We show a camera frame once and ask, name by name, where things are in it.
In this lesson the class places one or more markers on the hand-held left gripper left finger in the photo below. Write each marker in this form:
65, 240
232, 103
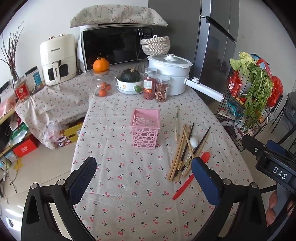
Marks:
81, 180

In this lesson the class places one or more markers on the yellow cardboard box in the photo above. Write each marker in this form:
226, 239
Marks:
74, 133

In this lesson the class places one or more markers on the clear plastic storage container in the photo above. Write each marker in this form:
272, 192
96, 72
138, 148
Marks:
34, 77

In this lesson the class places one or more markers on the grey refrigerator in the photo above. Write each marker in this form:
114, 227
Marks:
208, 46

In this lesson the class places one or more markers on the white microwave oven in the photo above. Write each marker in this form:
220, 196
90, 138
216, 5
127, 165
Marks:
111, 46

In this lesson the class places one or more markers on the person's right hand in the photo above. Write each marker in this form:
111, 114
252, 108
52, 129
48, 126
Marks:
272, 208

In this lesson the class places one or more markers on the white plastic spoon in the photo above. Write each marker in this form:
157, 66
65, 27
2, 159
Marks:
193, 141

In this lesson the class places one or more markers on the teal snack packet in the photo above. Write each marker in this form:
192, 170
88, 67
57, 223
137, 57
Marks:
234, 109

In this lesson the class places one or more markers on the green pumpkin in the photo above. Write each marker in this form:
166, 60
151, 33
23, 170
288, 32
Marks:
131, 75

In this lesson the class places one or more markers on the red plastic spoon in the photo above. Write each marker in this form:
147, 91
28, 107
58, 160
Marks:
185, 187

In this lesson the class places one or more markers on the bunch of green cilantro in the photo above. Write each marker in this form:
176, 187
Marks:
257, 92

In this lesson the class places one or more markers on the floral fabric cover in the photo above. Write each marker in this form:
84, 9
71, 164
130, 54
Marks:
115, 15

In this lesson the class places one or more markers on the dark brown chopstick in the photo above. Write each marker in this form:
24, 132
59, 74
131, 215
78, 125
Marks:
189, 139

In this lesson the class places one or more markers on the red snack packet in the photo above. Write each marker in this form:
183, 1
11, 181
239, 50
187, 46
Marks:
234, 83

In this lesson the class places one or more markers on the red plastic bag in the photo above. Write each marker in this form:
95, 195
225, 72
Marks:
276, 90

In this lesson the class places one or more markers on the leafy green cabbage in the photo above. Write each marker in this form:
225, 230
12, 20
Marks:
241, 61

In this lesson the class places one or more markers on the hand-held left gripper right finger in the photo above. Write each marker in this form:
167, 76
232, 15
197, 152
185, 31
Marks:
205, 183

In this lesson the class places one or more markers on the large orange fruit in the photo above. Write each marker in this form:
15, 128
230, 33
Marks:
101, 64

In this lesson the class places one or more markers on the cream air fryer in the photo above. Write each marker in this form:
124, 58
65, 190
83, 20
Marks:
57, 60

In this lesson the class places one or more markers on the clear glass jar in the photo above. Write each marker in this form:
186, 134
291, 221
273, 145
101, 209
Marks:
98, 81

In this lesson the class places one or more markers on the small tangerine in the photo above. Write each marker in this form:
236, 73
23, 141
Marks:
106, 86
103, 92

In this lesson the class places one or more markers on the pink plastic utensil basket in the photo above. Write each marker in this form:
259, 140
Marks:
144, 129

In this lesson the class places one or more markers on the woven lidded basket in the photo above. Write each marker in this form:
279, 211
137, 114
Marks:
156, 46

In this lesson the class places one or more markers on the jar of dried fruit rings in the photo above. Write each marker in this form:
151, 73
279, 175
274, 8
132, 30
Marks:
162, 92

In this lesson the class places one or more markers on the crumpled clear plastic bag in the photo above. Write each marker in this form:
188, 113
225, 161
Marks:
53, 132

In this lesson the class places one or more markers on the bare dry branches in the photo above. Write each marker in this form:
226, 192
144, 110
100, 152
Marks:
11, 51

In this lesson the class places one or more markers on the white electric cooking pot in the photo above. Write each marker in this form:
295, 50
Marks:
170, 74

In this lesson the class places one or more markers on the black chopstick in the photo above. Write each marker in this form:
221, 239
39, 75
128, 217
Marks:
203, 140

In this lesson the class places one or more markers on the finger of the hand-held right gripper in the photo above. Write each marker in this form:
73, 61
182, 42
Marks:
276, 146
253, 144

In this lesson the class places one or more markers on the green cardboard box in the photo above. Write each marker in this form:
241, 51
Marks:
19, 133

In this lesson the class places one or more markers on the white bowl with green knob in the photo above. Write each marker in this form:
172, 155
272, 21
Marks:
126, 88

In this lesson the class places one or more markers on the cherry print tablecloth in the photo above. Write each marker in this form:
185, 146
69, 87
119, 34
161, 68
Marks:
129, 197

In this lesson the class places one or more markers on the black chair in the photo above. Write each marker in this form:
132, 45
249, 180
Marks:
288, 111

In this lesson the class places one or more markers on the cherry print cabinet cover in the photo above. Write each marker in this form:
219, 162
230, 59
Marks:
55, 102

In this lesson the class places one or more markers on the red cardboard box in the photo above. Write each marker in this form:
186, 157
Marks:
25, 147

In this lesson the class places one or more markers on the jar of red goji berries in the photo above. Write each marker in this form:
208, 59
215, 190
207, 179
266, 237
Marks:
149, 88

